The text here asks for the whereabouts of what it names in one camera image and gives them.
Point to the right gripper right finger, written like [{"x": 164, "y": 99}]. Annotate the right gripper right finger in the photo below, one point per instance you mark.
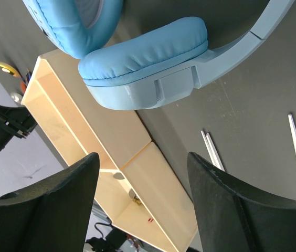
[{"x": 233, "y": 215}]

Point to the orange silicone spoon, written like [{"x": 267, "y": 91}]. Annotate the orange silicone spoon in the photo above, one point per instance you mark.
[{"x": 23, "y": 87}]

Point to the iridescent blue purple spoon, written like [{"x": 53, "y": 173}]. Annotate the iridescent blue purple spoon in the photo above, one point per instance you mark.
[{"x": 28, "y": 76}]

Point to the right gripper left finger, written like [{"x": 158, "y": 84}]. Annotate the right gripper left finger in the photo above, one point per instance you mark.
[{"x": 52, "y": 214}]

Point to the cream divided utensil box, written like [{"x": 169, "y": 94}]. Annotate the cream divided utensil box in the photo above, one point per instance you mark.
[{"x": 77, "y": 125}]

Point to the ornate gold spoon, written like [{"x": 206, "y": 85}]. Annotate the ornate gold spoon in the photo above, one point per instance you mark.
[{"x": 137, "y": 201}]

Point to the light blue headphones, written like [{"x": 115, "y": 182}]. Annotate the light blue headphones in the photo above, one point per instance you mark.
[{"x": 154, "y": 69}]

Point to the silver round ladle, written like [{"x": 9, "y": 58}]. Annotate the silver round ladle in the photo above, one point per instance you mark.
[{"x": 16, "y": 97}]

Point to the dark teal handled knife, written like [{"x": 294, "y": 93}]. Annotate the dark teal handled knife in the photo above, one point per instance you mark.
[{"x": 118, "y": 176}]

